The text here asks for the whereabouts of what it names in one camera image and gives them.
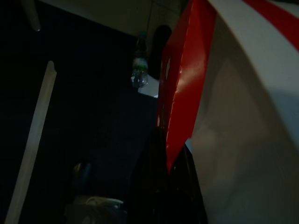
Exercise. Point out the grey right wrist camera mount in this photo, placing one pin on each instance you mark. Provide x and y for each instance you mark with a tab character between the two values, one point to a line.
102	205

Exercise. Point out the small green-label clear bottle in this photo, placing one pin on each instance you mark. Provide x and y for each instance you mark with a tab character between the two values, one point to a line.
140	65

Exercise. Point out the white floor frame bar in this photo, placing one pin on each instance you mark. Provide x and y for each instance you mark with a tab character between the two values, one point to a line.
30	144

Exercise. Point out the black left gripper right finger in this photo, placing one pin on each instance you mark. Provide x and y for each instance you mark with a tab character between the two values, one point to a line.
189	186

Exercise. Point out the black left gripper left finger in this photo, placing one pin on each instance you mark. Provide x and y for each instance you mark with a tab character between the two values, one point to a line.
151	175

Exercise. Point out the red white striped KFC box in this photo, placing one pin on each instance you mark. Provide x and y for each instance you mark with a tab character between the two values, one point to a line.
233	93

